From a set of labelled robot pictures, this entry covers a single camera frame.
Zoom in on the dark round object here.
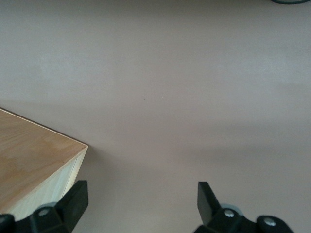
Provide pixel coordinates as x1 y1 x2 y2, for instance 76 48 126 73
269 0 309 5

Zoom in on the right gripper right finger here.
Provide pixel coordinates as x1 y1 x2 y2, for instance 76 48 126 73
193 181 292 233

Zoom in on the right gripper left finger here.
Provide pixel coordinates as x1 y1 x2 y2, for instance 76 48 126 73
0 180 88 233

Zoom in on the wooden drawer cabinet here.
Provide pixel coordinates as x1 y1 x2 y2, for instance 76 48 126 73
0 107 88 219

